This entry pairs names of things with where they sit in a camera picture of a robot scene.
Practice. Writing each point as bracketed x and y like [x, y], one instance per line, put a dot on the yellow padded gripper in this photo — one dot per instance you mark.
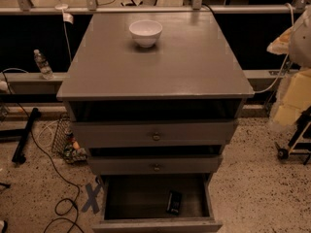
[301, 48]

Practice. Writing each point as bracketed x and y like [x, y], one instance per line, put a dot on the dark blueberry rxbar wrapper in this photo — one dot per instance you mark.
[174, 202]

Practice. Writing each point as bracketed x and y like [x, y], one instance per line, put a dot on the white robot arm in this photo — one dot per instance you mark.
[303, 23]

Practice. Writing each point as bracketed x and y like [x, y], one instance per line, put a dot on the grey top drawer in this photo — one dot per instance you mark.
[95, 135]

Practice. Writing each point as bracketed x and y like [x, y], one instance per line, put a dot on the grey drawer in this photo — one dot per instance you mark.
[137, 204]
[154, 160]
[95, 135]

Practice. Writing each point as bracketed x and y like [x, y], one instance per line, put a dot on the grey drawer cabinet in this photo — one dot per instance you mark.
[189, 74]

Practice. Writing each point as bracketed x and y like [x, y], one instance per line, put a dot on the grey bottom drawer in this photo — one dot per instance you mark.
[137, 204]

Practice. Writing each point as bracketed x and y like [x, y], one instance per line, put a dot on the grey middle drawer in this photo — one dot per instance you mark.
[154, 160]

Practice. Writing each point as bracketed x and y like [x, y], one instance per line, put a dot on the wheeled cart base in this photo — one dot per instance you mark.
[300, 143]

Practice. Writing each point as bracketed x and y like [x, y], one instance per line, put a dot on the white ceramic bowl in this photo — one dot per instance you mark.
[145, 33]

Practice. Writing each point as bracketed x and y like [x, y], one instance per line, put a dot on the clear plastic water bottle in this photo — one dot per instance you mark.
[43, 65]

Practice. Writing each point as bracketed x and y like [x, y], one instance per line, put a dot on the white desk lamp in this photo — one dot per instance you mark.
[63, 7]

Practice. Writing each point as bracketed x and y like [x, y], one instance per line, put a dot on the black metal stand leg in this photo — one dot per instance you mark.
[18, 157]

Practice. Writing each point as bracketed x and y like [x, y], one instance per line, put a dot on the wire basket with items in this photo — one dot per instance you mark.
[65, 143]

